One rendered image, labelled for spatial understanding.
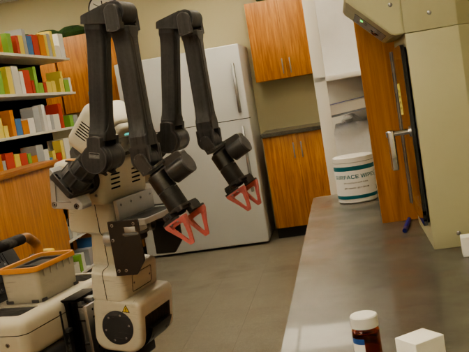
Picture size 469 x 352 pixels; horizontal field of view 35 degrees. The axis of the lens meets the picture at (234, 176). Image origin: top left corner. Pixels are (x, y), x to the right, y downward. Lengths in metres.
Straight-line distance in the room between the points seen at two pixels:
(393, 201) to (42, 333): 1.09
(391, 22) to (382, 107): 0.42
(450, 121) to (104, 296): 1.14
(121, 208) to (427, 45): 1.01
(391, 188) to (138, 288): 0.82
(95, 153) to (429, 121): 0.86
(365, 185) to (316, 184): 4.30
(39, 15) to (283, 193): 3.04
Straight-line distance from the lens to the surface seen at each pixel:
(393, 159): 1.68
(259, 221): 6.66
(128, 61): 1.93
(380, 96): 2.00
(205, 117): 2.31
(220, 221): 6.70
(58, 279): 2.46
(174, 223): 1.89
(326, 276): 1.56
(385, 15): 1.63
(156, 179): 1.92
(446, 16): 1.65
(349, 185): 2.40
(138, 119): 1.93
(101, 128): 1.98
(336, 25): 3.04
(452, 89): 1.64
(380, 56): 2.00
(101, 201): 2.15
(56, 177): 2.04
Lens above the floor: 1.34
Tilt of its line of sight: 6 degrees down
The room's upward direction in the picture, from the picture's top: 9 degrees counter-clockwise
